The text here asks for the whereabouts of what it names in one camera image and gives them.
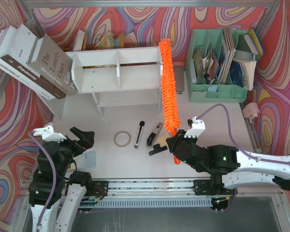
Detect orange microfiber duster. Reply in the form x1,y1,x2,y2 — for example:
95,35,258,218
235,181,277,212
158,39,182,166

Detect white black utility knife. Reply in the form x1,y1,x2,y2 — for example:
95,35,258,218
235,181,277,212
133,121,145,149

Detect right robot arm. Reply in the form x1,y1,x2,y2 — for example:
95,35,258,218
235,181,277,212
166,130,290,195

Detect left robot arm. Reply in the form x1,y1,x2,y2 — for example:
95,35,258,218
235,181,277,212
28,124,95,232

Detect white wooden bookshelf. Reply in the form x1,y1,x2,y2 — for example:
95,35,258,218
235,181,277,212
43,46,164,121

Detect yellow blue calculator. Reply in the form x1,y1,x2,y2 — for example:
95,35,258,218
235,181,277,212
74,151,96,170

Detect yellow sticky note pad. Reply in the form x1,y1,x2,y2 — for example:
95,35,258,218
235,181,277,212
157,133,171,147

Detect black vacuum nozzle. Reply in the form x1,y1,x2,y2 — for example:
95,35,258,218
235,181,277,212
148,144,168,156

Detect masking tape roll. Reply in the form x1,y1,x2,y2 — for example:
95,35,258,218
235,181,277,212
113,130,131,147

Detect pink pig figurine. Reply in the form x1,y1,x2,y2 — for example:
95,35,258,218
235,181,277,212
242,102,260,124

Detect brown Lonely Ones book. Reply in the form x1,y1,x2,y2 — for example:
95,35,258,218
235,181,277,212
29,34,78,97

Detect books behind shelf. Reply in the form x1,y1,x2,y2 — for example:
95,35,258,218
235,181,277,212
68,30,124,51

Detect green desk organizer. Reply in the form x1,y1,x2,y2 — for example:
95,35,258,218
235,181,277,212
185,28,247,103

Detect open white paperback book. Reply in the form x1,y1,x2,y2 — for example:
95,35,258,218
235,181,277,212
233,58,257,91

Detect white brown Fredonia book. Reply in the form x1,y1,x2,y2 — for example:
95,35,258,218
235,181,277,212
0,24,66,100

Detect grey blue yellow books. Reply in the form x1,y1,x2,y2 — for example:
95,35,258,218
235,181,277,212
234,27,264,62

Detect white camera on left wrist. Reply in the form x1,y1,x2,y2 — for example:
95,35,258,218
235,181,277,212
33,122,67,143

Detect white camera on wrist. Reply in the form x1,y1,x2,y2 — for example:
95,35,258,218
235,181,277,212
184,116,205,138
33,122,67,143

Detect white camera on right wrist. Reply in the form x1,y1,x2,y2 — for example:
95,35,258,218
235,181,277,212
184,116,205,138

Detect aluminium rail with mounts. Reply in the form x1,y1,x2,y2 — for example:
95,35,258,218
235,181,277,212
21,177,283,199

